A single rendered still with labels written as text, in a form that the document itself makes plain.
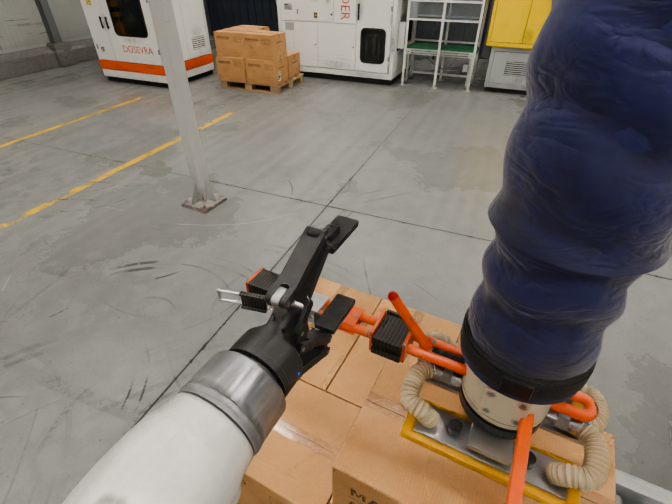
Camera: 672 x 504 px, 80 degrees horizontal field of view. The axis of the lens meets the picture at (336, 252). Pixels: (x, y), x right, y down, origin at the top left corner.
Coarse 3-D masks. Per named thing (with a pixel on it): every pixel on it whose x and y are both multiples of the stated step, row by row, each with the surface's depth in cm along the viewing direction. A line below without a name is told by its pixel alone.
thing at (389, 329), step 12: (384, 312) 92; (396, 312) 92; (384, 324) 90; (396, 324) 90; (372, 336) 87; (384, 336) 88; (396, 336) 88; (408, 336) 86; (372, 348) 88; (384, 348) 88; (396, 348) 85; (396, 360) 87
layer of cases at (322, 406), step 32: (320, 288) 205; (352, 288) 205; (352, 352) 172; (320, 384) 159; (352, 384) 159; (288, 416) 148; (320, 416) 148; (352, 416) 148; (288, 448) 138; (320, 448) 138; (256, 480) 130; (288, 480) 130; (320, 480) 130
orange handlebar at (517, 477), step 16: (352, 320) 92; (368, 320) 93; (368, 336) 90; (416, 352) 85; (432, 352) 85; (448, 368) 83; (464, 368) 82; (576, 400) 77; (592, 400) 76; (528, 416) 73; (576, 416) 74; (592, 416) 73; (528, 432) 70; (528, 448) 68; (512, 464) 67; (512, 480) 64; (512, 496) 62
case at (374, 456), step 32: (384, 384) 113; (384, 416) 105; (352, 448) 98; (384, 448) 98; (416, 448) 98; (544, 448) 98; (576, 448) 98; (352, 480) 94; (384, 480) 92; (416, 480) 92; (448, 480) 92; (480, 480) 92; (608, 480) 92
